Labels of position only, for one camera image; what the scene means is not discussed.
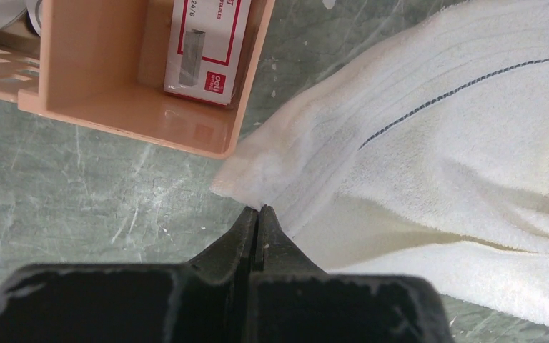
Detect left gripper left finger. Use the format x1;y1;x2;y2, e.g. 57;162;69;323
188;207;259;284

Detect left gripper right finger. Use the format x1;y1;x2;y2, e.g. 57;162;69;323
255;206;326;284

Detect cream white towel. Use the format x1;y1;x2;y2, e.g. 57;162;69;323
212;1;549;326

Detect white red staples box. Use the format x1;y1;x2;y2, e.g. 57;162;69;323
163;0;252;106

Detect orange plastic file organizer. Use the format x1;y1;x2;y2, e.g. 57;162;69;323
0;1;274;159

